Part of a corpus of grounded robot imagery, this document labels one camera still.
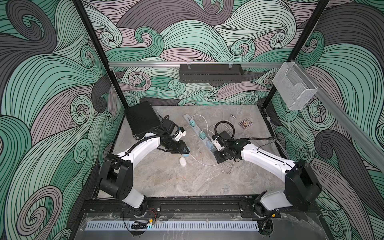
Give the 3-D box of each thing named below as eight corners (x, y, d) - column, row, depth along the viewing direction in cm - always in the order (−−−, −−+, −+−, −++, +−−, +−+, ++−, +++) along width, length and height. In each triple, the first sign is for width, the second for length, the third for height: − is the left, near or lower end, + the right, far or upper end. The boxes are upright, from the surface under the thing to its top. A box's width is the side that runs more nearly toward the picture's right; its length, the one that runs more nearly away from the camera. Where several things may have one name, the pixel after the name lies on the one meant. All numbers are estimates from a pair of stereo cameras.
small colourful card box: (245, 129, 109) (246, 127, 107) (239, 123, 112) (240, 121, 110) (252, 124, 111) (253, 123, 109) (246, 119, 114) (247, 118, 113)
